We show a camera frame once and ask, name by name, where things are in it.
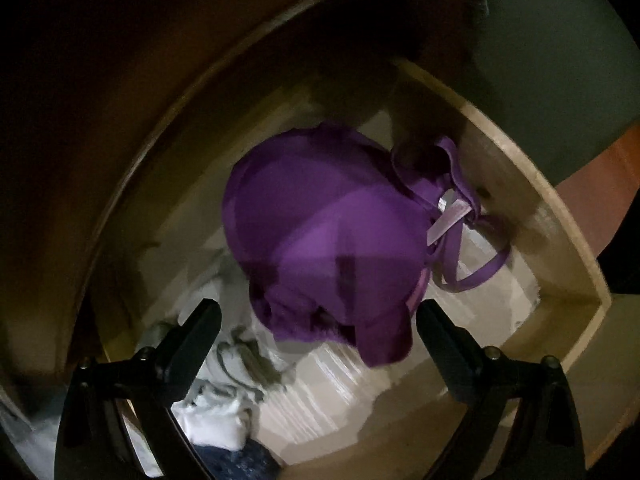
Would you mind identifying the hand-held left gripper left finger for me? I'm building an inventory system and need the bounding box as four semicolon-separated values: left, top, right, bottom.
54;297;223;480

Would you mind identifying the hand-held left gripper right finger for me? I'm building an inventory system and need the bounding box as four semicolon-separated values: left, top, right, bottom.
416;299;586;480

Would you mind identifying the white underwear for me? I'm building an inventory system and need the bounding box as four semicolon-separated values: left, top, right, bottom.
172;380;256;451

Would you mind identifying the wooden drawer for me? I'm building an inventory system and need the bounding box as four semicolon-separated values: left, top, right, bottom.
65;55;613;480

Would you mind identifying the navy patterned underwear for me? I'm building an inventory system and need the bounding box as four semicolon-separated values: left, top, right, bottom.
192;437;281;480

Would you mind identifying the purple bra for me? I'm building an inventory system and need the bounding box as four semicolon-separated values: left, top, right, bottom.
221;122;516;367

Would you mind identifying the grey blue underwear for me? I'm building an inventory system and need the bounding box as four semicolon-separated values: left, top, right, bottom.
215;327;296;401

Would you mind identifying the wooden nightstand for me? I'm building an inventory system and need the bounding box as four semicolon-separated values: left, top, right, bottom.
0;0;486;411

